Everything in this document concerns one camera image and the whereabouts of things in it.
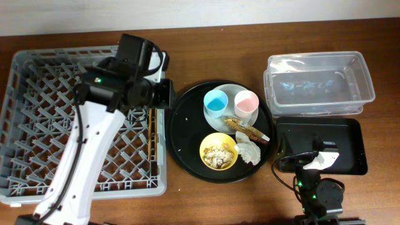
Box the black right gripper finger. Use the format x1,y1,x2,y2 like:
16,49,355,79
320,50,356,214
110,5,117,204
313,135,325,151
276,132,294,158

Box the white tissue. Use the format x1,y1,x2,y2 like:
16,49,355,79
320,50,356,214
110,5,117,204
234,131,261,166

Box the light blue plastic cup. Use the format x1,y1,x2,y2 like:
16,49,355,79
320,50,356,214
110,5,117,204
203,89,229,118

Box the gold brown snack wrapper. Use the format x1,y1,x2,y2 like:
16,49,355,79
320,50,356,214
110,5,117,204
222,116,270,144

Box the wooden chopstick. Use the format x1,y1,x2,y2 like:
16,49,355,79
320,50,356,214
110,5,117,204
152,109,158,161
147,109,153,161

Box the pink plastic cup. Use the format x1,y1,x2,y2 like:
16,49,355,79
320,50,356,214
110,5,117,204
234,90,259,118

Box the rice and peanut food scraps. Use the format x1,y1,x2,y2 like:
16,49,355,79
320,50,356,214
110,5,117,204
203,143,234,169

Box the yellow bowl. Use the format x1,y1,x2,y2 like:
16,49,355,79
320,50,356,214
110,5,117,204
199,132,238,171

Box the white round plate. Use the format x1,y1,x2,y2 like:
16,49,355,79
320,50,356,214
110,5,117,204
203,84,259,134

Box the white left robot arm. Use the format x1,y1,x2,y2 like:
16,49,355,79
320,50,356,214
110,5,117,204
16,34,175,224

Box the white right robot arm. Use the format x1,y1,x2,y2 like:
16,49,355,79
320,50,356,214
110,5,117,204
271,135,366,225

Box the clear plastic waste bin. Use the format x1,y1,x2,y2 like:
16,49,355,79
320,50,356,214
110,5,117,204
264,51,376,118

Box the grey plastic dishwasher rack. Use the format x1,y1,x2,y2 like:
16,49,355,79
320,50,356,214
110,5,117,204
1,46,166,206

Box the black rectangular tray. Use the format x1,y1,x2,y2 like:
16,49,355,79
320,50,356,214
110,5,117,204
276,117,368,175

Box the round black serving tray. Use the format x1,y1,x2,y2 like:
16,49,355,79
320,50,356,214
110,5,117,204
166,80,276,183

